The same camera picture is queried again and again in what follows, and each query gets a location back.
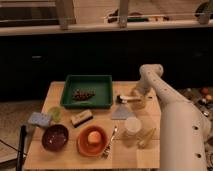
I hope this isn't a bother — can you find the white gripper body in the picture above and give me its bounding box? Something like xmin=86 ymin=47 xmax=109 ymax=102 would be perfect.
xmin=132 ymin=88 xmax=147 ymax=109

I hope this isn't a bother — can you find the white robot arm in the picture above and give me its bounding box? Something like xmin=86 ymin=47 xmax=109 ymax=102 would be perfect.
xmin=136 ymin=64 xmax=212 ymax=171

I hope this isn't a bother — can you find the orange bowl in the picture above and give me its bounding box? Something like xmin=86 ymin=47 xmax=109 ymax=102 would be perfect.
xmin=77 ymin=125 xmax=108 ymax=157

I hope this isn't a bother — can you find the purple bowl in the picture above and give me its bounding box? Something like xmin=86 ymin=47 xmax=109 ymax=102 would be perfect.
xmin=42 ymin=124 xmax=69 ymax=152

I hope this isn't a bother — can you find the grey triangular cloth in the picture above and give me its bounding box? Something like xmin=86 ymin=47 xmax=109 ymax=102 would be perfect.
xmin=111 ymin=105 xmax=135 ymax=120

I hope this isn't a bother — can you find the white plastic cup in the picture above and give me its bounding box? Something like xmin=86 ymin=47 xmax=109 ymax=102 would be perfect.
xmin=124 ymin=117 xmax=142 ymax=136

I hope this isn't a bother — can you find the wooden block eraser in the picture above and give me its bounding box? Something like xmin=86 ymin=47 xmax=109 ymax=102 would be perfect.
xmin=71 ymin=110 xmax=93 ymax=127

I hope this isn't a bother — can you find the green plastic tray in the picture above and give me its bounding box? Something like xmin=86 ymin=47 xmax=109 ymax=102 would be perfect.
xmin=60 ymin=75 xmax=113 ymax=109

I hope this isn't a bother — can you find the brown grape bunch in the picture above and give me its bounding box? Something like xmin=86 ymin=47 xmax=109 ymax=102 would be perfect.
xmin=73 ymin=90 xmax=95 ymax=101

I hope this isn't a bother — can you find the orange fruit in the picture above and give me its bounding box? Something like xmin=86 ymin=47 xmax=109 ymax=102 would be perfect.
xmin=88 ymin=131 xmax=101 ymax=144

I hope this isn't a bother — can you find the metal fork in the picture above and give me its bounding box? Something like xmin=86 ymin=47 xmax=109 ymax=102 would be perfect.
xmin=102 ymin=126 xmax=118 ymax=159

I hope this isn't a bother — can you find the green small cup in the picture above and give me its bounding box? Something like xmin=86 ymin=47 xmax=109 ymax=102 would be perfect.
xmin=48 ymin=106 xmax=61 ymax=123

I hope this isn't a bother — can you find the blue sponge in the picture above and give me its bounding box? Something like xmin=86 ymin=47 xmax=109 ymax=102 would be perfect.
xmin=28 ymin=112 xmax=51 ymax=127

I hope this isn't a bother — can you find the black pole at left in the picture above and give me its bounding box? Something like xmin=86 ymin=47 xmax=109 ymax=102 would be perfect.
xmin=16 ymin=125 xmax=27 ymax=171

